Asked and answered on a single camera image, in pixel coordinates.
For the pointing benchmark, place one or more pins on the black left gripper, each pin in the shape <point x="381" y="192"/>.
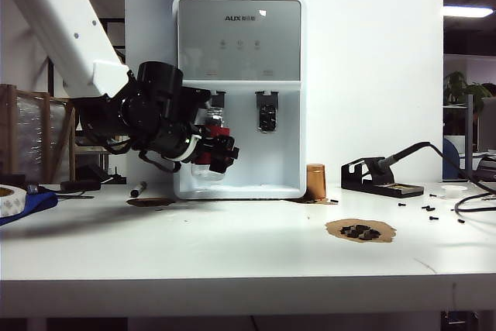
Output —
<point x="174" y="141"/>

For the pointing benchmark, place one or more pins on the glass bottle with red belts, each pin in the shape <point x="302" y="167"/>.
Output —
<point x="215" y="118"/>

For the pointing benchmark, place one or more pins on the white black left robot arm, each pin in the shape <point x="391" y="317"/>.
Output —
<point x="58" y="17"/>

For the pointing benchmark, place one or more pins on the black dispenser tap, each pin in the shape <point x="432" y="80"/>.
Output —
<point x="267" y="114"/>
<point x="219" y="98"/>

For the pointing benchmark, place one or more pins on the white AUX water dispenser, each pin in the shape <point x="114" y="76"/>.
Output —
<point x="240" y="36"/>

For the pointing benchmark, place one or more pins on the brown stain patch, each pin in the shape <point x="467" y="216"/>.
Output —
<point x="149" y="202"/>

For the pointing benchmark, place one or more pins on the black marker pen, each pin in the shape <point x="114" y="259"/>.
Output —
<point x="138" y="189"/>

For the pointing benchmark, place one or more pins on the orange brown cylinder cap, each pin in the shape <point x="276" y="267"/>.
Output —
<point x="316" y="181"/>

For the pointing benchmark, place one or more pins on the pile of black chips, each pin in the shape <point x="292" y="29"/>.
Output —
<point x="358" y="232"/>

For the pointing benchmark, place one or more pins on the black soldering iron stand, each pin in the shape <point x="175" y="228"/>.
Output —
<point x="387" y="189"/>

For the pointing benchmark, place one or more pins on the black soldering iron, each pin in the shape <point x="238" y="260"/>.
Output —
<point x="403" y="152"/>

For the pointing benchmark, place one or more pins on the round brown paper patch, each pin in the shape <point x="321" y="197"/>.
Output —
<point x="387" y="232"/>

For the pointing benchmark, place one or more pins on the blue cloth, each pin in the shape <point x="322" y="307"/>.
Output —
<point x="38" y="203"/>

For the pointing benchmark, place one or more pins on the white tape roll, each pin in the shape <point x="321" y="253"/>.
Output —
<point x="9" y="203"/>

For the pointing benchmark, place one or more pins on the blue chair back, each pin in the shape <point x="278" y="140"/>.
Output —
<point x="450" y="160"/>

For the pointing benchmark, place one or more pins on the small white roll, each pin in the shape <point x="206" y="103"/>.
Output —
<point x="454" y="192"/>

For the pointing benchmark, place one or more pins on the green potted plant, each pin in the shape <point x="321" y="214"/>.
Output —
<point x="455" y="85"/>

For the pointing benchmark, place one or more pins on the grey metal pole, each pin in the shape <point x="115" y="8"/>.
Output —
<point x="469" y="133"/>

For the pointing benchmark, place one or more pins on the black desk device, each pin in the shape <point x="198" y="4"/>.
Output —
<point x="486" y="168"/>

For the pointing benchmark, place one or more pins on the grey monitor back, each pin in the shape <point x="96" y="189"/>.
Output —
<point x="487" y="125"/>

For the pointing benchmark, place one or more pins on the ceiling light panel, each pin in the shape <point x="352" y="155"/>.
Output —
<point x="467" y="12"/>

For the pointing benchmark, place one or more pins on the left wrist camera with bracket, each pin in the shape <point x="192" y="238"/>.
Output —
<point x="193" y="100"/>

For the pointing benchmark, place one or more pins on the wooden crate frame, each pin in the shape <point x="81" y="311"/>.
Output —
<point x="13" y="133"/>

